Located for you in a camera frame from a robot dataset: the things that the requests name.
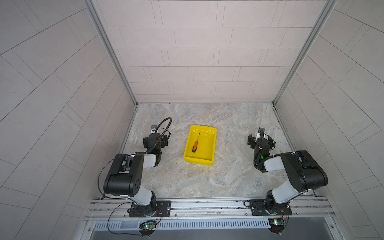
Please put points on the yellow plastic bin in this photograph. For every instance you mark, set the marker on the yellow plastic bin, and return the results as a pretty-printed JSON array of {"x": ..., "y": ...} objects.
[{"x": 205, "y": 153}]

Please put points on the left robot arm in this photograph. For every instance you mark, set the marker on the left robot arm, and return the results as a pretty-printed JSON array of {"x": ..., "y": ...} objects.
[{"x": 125, "y": 176}]

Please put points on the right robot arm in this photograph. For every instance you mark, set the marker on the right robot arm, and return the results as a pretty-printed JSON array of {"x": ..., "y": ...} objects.
[{"x": 303, "y": 173}]

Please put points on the orange handled screwdriver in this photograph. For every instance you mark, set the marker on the orange handled screwdriver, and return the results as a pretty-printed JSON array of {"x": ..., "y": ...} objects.
[{"x": 196, "y": 144}]

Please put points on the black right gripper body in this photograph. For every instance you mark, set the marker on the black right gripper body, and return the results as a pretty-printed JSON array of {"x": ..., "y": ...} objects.
[{"x": 253, "y": 145}]

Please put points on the aluminium right corner post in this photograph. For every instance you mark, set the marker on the aluminium right corner post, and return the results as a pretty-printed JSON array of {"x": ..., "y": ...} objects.
[{"x": 324, "y": 15}]

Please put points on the aluminium left corner post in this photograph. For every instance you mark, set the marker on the aluminium left corner post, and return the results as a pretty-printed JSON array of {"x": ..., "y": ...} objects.
[{"x": 109, "y": 48}]

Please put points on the circuit board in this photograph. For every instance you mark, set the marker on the circuit board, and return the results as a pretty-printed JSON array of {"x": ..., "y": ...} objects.
[
  {"x": 277, "y": 226},
  {"x": 148, "y": 226}
]

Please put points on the left circuit board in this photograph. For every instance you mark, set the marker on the left circuit board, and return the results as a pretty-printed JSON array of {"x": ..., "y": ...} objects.
[{"x": 148, "y": 226}]

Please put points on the right circuit board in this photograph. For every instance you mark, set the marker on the right circuit board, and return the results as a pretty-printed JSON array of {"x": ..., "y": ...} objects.
[{"x": 277, "y": 226}]

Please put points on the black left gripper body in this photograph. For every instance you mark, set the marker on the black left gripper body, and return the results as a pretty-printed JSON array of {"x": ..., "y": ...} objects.
[{"x": 164, "y": 143}]

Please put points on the aluminium front rail frame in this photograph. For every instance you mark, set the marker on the aluminium front rail frame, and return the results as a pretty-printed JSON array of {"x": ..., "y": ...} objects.
[{"x": 310, "y": 215}]

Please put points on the white slotted cable duct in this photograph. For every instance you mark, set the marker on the white slotted cable duct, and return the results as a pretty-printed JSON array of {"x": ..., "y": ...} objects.
[{"x": 184, "y": 224}]

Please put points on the aluminium corner post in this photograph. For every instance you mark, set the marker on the aluminium corner post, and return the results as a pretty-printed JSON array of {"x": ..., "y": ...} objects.
[
  {"x": 324, "y": 15},
  {"x": 109, "y": 48}
]

